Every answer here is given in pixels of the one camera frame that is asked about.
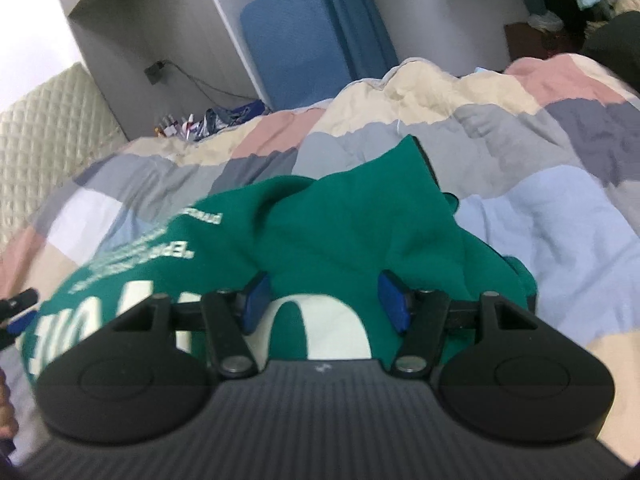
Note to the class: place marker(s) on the black wall socket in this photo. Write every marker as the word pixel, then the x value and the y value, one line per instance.
pixel 155 72

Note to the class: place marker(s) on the brown wooden furniture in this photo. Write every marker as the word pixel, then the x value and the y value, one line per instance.
pixel 520 45

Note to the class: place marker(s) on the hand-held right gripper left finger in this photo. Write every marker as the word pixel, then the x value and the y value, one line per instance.
pixel 255 302

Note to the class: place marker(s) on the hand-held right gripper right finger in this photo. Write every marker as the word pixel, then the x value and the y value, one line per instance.
pixel 392 300

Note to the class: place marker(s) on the grey wardrobe cabinet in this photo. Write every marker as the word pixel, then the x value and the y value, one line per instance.
pixel 125 30

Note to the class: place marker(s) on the person's left hand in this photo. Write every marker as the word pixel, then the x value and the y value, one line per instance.
pixel 6 410

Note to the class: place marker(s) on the green sweatshirt with white print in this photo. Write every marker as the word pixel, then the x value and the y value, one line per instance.
pixel 350 210

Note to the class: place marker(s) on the beige quilted headboard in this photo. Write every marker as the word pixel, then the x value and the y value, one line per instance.
pixel 50 135

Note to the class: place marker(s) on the blue cushion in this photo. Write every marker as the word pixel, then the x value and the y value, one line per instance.
pixel 295 45

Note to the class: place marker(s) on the pastel patchwork quilt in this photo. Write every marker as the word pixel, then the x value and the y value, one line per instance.
pixel 550 210

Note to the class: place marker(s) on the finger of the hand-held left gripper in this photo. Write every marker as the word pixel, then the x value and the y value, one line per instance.
pixel 22 320
pixel 20 299

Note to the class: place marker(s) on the clutter of small bedside things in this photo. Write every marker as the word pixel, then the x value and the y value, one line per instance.
pixel 210 122

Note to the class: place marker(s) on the blue curtain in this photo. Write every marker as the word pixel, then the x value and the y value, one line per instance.
pixel 360 20

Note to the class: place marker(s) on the black garment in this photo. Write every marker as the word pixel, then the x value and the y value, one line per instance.
pixel 615 45

